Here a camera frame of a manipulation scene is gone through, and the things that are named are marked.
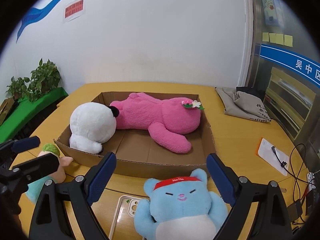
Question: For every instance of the black power adapter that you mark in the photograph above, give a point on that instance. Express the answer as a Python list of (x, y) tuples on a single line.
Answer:
[(295, 212)]

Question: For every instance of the clear white phone case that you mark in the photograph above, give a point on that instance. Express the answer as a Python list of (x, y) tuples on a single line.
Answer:
[(122, 226)]

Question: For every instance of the white panda plush toy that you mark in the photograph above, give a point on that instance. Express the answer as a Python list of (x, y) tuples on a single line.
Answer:
[(92, 124)]

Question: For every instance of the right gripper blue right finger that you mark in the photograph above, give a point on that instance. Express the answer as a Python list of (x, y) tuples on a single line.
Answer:
[(271, 219)]

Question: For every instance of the grey cloth bag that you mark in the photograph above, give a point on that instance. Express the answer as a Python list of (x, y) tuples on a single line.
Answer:
[(242, 105)]

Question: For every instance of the light blue plush toy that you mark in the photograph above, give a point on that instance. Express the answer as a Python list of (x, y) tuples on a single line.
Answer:
[(180, 208)]

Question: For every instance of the yellow sticky notes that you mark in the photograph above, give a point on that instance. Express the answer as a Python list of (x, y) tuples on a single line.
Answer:
[(281, 39)]

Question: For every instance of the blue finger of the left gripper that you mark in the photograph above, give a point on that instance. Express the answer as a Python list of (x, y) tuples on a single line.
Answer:
[(35, 169), (26, 144)]

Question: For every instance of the brown cardboard box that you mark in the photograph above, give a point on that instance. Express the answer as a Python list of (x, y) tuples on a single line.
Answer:
[(138, 155)]

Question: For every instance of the white paper envelope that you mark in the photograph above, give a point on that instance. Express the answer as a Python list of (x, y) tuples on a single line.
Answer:
[(273, 156)]

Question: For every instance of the green covered side table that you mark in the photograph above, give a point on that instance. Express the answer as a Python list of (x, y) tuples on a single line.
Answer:
[(26, 110)]

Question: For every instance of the green potted plant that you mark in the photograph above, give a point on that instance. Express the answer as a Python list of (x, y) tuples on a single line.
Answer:
[(43, 79)]

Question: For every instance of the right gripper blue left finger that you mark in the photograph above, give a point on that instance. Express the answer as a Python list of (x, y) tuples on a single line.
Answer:
[(50, 219)]

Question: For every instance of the red wall notice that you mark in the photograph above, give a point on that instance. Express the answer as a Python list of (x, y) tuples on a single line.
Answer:
[(74, 10)]

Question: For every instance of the pink bear plush toy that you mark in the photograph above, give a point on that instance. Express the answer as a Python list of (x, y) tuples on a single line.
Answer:
[(167, 120)]

